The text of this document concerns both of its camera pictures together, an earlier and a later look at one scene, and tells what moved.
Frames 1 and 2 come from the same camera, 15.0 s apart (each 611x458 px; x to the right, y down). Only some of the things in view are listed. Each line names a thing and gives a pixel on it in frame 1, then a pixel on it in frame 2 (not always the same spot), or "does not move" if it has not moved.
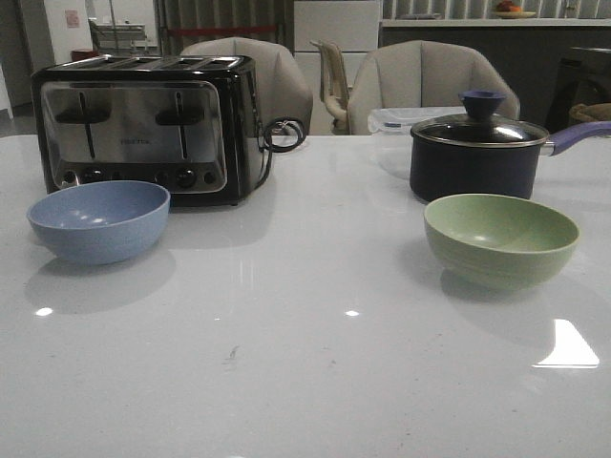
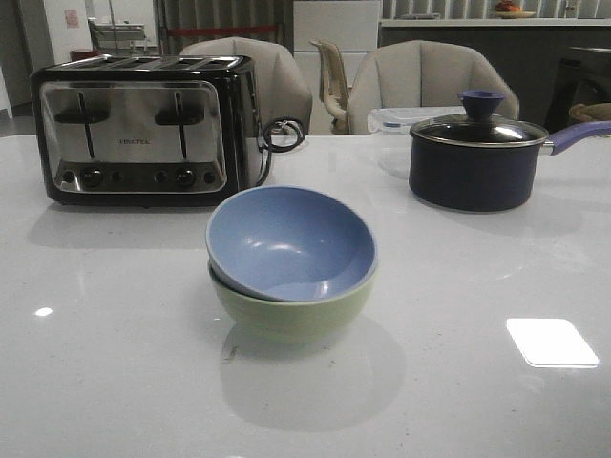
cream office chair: (334, 86) does not move
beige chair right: (419, 74) does not move
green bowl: (498, 242) to (291, 318)
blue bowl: (100, 222) to (288, 243)
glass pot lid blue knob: (480, 127) does not move
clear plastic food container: (402, 120) does not move
